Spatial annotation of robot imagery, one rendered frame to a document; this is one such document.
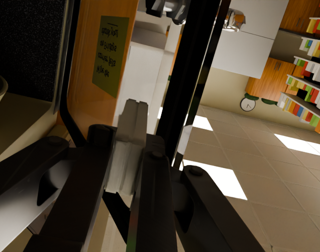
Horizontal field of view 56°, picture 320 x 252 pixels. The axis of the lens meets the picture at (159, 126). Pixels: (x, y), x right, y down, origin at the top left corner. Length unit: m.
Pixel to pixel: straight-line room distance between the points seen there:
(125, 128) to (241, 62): 5.14
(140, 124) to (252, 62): 5.18
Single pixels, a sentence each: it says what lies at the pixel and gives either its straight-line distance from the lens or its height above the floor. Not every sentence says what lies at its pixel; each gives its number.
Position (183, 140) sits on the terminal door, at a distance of 0.20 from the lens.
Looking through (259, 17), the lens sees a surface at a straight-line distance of 5.29.
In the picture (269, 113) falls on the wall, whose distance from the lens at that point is 6.43.
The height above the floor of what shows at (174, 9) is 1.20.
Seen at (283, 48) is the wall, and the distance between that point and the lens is 6.21.
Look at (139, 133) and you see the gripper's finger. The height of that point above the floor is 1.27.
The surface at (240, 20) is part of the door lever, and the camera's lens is 0.25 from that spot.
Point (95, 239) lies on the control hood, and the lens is 0.42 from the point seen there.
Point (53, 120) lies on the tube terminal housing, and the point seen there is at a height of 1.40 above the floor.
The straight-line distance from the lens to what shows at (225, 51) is 5.19.
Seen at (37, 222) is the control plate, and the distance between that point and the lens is 0.34.
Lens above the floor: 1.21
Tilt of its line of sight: 20 degrees up
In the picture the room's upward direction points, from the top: 165 degrees counter-clockwise
